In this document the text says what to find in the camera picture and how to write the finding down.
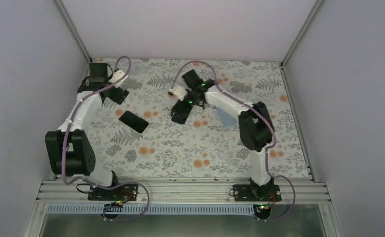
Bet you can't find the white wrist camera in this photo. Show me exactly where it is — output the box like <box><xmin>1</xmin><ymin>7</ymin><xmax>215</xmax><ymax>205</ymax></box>
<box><xmin>108</xmin><ymin>69</ymin><xmax>128</xmax><ymax>87</ymax></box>
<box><xmin>168</xmin><ymin>84</ymin><xmax>188</xmax><ymax>101</ymax></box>

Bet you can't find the light blue phone case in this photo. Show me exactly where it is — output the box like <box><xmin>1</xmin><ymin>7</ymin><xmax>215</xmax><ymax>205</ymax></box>
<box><xmin>216</xmin><ymin>107</ymin><xmax>237</xmax><ymax>128</ymax></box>

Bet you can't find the slotted grey cable duct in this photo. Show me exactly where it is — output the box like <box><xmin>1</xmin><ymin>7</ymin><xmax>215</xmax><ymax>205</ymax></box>
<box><xmin>46</xmin><ymin>203</ymin><xmax>255</xmax><ymax>216</ymax></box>

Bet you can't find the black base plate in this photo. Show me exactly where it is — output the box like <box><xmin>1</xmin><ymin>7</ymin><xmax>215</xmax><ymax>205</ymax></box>
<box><xmin>229</xmin><ymin>184</ymin><xmax>282</xmax><ymax>202</ymax></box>
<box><xmin>87</xmin><ymin>183</ymin><xmax>138</xmax><ymax>202</ymax></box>

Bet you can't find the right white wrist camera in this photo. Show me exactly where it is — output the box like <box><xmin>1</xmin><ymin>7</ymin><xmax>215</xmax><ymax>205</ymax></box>
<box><xmin>168</xmin><ymin>84</ymin><xmax>188</xmax><ymax>101</ymax></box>

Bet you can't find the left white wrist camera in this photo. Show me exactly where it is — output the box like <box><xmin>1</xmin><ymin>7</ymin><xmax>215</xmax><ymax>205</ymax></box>
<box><xmin>108</xmin><ymin>69</ymin><xmax>128</xmax><ymax>87</ymax></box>

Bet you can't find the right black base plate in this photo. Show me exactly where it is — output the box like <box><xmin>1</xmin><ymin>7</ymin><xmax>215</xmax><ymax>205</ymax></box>
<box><xmin>229</xmin><ymin>184</ymin><xmax>282</xmax><ymax>202</ymax></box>

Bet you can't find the black smartphone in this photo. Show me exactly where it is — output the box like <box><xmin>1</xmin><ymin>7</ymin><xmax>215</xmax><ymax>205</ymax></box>
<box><xmin>170</xmin><ymin>104</ymin><xmax>192</xmax><ymax>125</ymax></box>

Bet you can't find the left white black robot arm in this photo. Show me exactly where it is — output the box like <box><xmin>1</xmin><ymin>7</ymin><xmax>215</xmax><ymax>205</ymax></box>
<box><xmin>45</xmin><ymin>63</ymin><xmax>129</xmax><ymax>200</ymax></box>

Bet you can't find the aluminium extrusion rail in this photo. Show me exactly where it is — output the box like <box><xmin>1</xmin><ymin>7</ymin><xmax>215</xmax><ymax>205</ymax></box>
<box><xmin>36</xmin><ymin>178</ymin><xmax>331</xmax><ymax>204</ymax></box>

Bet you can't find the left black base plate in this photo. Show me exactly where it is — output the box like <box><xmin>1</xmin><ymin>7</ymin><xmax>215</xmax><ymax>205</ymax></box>
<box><xmin>87</xmin><ymin>183</ymin><xmax>138</xmax><ymax>202</ymax></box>

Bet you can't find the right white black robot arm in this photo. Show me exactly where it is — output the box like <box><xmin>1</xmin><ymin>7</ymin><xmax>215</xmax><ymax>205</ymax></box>
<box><xmin>168</xmin><ymin>70</ymin><xmax>275</xmax><ymax>201</ymax></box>

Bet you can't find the floral patterned table mat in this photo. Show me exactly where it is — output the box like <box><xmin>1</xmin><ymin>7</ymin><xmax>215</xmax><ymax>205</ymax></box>
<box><xmin>87</xmin><ymin>58</ymin><xmax>308</xmax><ymax>178</ymax></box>

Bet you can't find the black phone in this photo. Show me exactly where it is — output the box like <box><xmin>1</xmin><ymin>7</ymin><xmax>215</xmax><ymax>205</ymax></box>
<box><xmin>119</xmin><ymin>111</ymin><xmax>149</xmax><ymax>134</ymax></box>

